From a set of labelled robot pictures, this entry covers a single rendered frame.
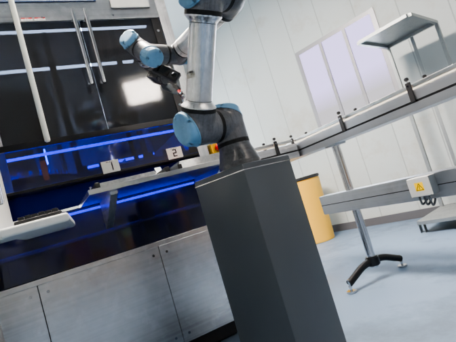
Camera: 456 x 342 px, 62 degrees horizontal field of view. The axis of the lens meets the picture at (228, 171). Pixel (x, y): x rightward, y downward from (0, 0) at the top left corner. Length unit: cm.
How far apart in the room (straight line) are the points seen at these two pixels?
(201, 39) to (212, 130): 28
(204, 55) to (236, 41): 416
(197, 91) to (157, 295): 110
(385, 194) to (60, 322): 169
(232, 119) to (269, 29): 376
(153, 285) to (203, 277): 26
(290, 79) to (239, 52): 91
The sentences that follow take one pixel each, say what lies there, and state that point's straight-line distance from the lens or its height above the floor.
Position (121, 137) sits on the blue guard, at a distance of 200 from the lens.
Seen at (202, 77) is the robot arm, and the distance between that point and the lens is 121.
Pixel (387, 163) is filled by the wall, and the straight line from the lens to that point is 425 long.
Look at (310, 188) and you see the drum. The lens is 411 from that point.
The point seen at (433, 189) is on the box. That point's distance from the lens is 196.
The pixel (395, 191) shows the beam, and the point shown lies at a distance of 214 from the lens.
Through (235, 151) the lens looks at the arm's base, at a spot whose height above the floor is 85.
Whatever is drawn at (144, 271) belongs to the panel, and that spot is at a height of 48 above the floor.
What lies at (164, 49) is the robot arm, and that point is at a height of 131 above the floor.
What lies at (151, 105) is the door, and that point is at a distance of 210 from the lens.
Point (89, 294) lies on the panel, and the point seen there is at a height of 47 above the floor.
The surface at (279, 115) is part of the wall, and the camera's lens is 486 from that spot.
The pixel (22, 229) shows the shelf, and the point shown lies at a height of 79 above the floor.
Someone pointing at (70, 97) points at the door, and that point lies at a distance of 204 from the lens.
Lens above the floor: 69
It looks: 5 degrees up
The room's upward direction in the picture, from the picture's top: 17 degrees counter-clockwise
